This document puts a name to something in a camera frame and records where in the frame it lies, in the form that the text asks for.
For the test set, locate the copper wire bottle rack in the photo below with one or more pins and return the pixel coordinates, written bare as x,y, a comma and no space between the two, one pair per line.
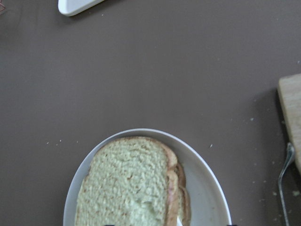
2,7

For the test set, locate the fried egg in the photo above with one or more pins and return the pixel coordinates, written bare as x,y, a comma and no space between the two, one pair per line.
179,222

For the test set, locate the cream rabbit tray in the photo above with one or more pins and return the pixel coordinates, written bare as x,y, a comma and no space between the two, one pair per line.
73,7

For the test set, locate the white plate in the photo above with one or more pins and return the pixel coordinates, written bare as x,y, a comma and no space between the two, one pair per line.
207,200

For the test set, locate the bread slice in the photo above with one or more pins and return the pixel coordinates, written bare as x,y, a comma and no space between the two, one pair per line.
184,212
131,182

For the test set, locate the wooden cutting board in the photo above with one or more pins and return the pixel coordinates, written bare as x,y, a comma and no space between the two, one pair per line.
289,91

